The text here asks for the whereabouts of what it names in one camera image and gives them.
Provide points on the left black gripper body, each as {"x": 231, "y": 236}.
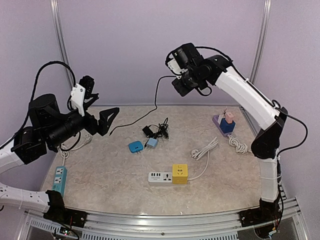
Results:
{"x": 90, "y": 126}

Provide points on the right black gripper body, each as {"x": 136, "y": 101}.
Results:
{"x": 191, "y": 83}

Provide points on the white USB charger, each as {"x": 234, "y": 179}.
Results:
{"x": 220, "y": 117}

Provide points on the pink charger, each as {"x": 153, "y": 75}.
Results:
{"x": 229, "y": 117}

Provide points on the dark blue cube socket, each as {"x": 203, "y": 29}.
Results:
{"x": 227, "y": 128}

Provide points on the yellow cube socket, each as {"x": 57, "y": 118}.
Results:
{"x": 180, "y": 174}

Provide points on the white power strip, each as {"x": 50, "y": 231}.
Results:
{"x": 160, "y": 178}

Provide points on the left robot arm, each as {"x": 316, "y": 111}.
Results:
{"x": 48, "y": 130}

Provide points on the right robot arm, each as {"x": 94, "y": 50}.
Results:
{"x": 194, "y": 72}

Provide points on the blue rounded charger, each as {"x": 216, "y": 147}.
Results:
{"x": 135, "y": 147}

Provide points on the light blue charger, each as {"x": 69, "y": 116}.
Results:
{"x": 151, "y": 143}

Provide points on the teal power strip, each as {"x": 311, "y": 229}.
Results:
{"x": 59, "y": 181}

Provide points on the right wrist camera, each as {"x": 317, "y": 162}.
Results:
{"x": 173, "y": 66}

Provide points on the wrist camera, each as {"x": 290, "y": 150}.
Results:
{"x": 173, "y": 66}
{"x": 81, "y": 96}

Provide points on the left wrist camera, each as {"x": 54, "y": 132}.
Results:
{"x": 81, "y": 96}

